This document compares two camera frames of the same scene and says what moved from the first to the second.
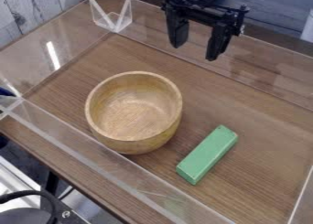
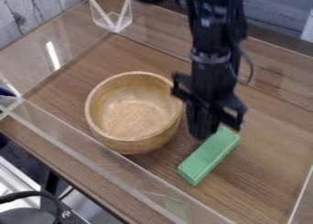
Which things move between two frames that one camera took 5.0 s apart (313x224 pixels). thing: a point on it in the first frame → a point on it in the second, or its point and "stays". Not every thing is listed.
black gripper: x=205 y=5 → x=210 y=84
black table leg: x=52 y=183 stays
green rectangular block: x=206 y=154 stays
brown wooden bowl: x=134 y=109 stays
